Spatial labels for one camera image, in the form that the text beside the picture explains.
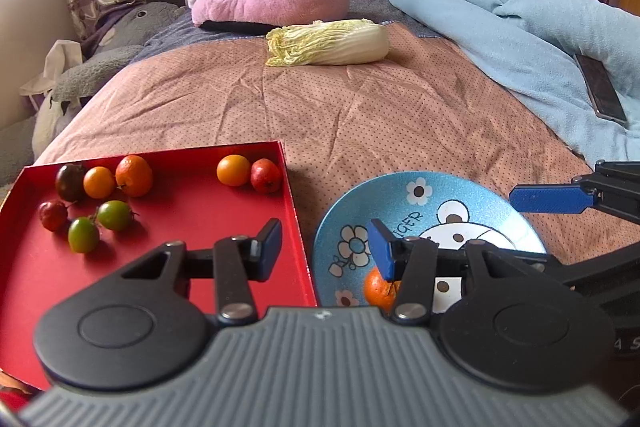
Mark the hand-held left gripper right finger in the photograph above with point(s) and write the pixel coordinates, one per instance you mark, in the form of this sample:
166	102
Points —
382	253

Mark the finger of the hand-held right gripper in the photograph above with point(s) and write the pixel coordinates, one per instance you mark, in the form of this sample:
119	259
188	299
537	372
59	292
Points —
550	198
590	264

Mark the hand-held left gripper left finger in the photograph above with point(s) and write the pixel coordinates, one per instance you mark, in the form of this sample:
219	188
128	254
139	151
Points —
270	248

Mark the mandarin orange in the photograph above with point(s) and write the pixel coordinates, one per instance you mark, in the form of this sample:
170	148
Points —
134	176
377	293

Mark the small red tomato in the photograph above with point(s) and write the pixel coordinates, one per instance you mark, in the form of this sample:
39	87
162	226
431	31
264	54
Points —
266	175
52	215

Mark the orange cherry tomato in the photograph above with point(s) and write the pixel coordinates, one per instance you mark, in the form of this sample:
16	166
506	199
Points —
99	182
233	170

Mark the blue cartoon plate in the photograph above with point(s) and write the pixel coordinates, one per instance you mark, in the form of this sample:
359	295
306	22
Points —
450	197

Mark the red cardboard tray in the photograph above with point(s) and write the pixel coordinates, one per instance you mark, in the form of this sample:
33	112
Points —
175	217

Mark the green and dark red tomato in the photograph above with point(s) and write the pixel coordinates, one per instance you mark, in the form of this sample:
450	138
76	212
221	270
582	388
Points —
83	235

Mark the smartphone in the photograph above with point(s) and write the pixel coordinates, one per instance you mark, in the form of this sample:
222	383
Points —
600	87

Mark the pink dotted bed cover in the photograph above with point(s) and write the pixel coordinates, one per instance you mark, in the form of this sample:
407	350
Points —
350	117

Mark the light blue blanket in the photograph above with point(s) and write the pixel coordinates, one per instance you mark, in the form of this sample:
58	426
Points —
500	17

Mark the dark purple tomato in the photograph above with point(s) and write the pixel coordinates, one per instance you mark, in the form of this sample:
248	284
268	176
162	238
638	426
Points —
70	181

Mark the napa cabbage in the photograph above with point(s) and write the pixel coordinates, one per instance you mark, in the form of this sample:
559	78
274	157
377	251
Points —
325	42

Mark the grey-blue bed sheet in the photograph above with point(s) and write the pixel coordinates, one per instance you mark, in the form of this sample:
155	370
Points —
165	36

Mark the grey plush toy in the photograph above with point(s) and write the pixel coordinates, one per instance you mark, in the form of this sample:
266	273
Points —
125	24

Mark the white tote bag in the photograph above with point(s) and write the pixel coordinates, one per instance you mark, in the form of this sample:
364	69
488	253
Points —
55	62

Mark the red box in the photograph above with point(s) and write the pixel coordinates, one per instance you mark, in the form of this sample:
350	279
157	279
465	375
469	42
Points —
12	399

